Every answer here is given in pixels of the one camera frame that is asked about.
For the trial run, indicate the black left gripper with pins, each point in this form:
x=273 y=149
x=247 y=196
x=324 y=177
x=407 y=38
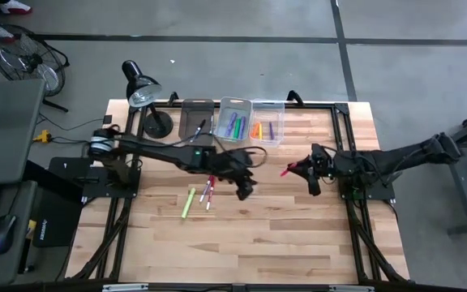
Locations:
x=235 y=166

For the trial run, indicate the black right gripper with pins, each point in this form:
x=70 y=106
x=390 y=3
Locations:
x=322 y=162

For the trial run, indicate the thin pink highlighter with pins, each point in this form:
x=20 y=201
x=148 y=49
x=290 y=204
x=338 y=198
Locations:
x=285 y=172

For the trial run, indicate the magenta Expo marker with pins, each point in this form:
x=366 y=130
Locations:
x=205 y=190

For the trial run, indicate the thin purple highlighter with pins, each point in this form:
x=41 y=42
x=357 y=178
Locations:
x=271 y=130

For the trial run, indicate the thin yellow highlighter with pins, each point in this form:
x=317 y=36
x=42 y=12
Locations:
x=260 y=131

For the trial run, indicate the thin orange highlighter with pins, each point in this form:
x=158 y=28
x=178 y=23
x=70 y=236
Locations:
x=255 y=130

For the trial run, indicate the purple Sharpie highlighter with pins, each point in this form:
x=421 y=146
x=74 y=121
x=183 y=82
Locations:
x=231 y=124
x=242 y=128

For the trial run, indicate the light green Sharpie highlighter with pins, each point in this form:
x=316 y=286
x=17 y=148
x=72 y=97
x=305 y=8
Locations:
x=188 y=203

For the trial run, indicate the black Expo marker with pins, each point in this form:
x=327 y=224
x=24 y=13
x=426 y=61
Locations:
x=200 y=129

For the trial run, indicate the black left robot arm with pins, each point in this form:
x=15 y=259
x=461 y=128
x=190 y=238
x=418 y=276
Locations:
x=156 y=150

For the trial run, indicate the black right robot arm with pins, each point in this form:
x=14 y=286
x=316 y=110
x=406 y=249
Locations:
x=379 y=160

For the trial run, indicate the red Expo marker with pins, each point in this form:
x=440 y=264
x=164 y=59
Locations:
x=210 y=194

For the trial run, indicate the clear plastic bin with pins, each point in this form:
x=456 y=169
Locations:
x=278 y=121

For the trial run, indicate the beige plastic bin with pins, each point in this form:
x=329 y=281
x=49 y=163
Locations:
x=221 y=130

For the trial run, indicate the dark grey plastic bin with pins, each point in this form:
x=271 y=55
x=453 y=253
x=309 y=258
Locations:
x=189 y=117

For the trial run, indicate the black desk lamp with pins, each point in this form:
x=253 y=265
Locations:
x=142 y=91

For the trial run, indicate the small black square pad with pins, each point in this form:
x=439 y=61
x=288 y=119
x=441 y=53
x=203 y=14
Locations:
x=107 y=119

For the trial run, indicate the black Husky case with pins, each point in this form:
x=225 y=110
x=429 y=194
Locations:
x=57 y=223

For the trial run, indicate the black computer mouse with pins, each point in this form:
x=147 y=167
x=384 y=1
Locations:
x=2 y=235

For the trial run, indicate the grey side desk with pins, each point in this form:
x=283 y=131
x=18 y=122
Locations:
x=10 y=267

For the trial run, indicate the black floor fan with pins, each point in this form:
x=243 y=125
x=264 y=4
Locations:
x=26 y=61

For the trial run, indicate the person's foot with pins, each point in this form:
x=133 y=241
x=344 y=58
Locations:
x=14 y=7
x=1 y=33

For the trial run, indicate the black aluminium table frame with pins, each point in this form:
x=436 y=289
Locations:
x=310 y=106

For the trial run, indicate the silver metal bracket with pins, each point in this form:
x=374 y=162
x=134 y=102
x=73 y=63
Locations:
x=124 y=288
x=351 y=288

